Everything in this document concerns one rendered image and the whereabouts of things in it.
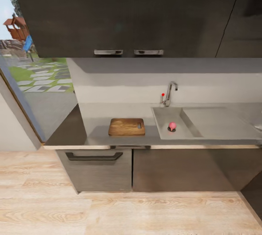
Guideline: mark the drop in sink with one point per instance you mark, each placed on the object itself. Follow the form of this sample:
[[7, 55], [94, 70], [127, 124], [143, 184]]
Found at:
[[201, 122]]

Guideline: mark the dishwasher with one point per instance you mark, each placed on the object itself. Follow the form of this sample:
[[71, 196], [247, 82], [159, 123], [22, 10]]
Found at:
[[98, 169]]

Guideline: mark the cutting board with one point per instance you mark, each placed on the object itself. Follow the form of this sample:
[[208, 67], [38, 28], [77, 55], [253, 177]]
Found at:
[[129, 127]]

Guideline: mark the vidalia onion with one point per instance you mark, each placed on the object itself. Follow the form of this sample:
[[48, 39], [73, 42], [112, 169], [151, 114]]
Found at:
[[172, 125]]

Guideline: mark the cabinet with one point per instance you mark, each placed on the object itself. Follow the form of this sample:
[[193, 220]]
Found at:
[[243, 34], [126, 28]]

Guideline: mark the fixed window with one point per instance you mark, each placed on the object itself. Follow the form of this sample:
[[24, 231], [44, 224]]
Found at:
[[42, 87]]

